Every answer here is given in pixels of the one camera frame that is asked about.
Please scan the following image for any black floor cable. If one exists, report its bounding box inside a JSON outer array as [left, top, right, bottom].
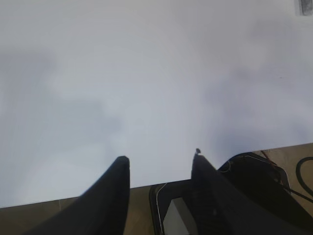
[[285, 156, 313, 199]]

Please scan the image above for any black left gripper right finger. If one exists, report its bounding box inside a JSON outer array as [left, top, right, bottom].
[[190, 149, 313, 235]]

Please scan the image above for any silver glitter pen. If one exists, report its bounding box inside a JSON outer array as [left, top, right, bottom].
[[295, 0, 313, 16]]

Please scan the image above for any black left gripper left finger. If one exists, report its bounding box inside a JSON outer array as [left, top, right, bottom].
[[26, 156, 130, 235]]

